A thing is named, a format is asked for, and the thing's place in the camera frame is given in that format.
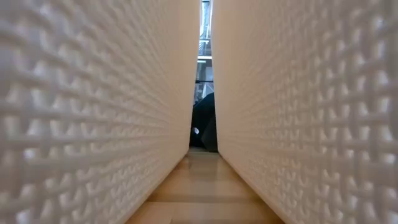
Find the dark navy garment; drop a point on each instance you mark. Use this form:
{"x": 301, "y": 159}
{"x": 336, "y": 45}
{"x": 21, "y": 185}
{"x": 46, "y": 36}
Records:
{"x": 203, "y": 118}

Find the white woven plastic basket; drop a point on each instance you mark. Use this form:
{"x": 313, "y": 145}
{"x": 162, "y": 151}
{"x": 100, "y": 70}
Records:
{"x": 93, "y": 109}
{"x": 311, "y": 109}

